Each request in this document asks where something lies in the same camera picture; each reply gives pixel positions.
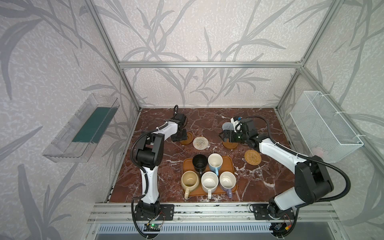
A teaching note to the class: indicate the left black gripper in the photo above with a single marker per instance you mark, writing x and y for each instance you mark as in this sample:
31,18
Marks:
180,134

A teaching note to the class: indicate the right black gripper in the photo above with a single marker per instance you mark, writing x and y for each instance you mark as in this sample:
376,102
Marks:
229,135

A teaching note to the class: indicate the grey blue woven coaster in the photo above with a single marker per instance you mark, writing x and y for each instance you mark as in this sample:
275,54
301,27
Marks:
228,126

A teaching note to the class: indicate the brown wooden coaster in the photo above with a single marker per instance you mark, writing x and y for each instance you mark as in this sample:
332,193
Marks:
189,139
229,145

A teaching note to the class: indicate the light blue mug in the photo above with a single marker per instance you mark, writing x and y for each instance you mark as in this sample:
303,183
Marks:
215,162

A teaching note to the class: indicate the tan rattan coaster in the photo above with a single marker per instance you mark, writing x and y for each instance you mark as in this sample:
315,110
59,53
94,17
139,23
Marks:
252,157

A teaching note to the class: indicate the black mug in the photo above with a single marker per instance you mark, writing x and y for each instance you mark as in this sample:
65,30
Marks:
200,163

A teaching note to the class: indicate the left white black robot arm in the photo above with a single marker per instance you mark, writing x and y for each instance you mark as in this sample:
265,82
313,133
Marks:
147,154

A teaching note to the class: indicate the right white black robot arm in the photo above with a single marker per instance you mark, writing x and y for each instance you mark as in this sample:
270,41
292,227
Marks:
312,179

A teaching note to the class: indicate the white woven round coaster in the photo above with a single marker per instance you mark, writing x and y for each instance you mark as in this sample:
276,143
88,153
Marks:
201,143

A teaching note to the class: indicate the brown rectangular tray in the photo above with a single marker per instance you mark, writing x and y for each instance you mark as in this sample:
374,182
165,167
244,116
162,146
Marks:
226,167

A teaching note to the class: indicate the beige mug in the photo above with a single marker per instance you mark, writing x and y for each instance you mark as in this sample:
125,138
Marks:
190,182

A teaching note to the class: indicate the pink object in basket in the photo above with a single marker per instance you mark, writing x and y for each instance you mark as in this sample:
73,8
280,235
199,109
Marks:
318,151

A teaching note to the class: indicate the green circuit board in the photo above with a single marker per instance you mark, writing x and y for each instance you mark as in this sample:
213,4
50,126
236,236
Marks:
152,227

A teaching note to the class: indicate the white lilac-handled mug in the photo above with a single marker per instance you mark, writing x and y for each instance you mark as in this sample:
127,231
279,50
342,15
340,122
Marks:
227,182

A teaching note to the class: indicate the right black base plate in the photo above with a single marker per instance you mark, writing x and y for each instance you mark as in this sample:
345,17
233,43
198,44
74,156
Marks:
259,211

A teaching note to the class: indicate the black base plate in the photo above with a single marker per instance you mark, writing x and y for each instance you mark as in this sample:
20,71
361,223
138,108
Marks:
259,211
165,212

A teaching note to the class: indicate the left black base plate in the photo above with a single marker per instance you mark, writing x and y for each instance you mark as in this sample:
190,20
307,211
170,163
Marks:
165,212

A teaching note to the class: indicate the white wire mesh basket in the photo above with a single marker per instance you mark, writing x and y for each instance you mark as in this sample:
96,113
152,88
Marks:
321,125

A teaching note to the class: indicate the clear plastic wall bin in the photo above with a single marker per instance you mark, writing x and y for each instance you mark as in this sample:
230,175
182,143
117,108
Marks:
77,141

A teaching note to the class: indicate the right controller with wires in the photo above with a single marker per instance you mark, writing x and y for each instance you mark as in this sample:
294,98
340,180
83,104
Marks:
280,227

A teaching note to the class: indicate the aluminium front rail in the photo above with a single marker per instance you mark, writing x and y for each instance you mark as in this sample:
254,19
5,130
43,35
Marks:
204,212

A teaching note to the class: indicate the aluminium cage frame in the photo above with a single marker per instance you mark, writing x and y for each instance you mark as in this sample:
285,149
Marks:
372,153

